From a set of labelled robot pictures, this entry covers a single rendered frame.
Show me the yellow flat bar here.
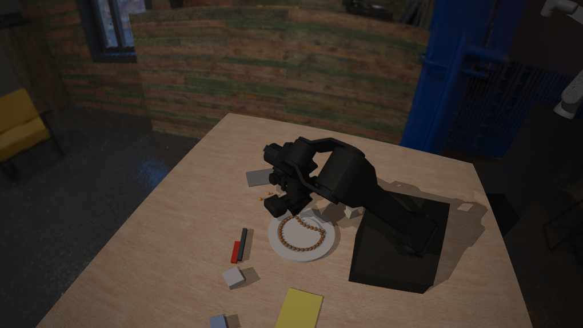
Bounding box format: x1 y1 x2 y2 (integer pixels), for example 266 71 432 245
275 288 322 328

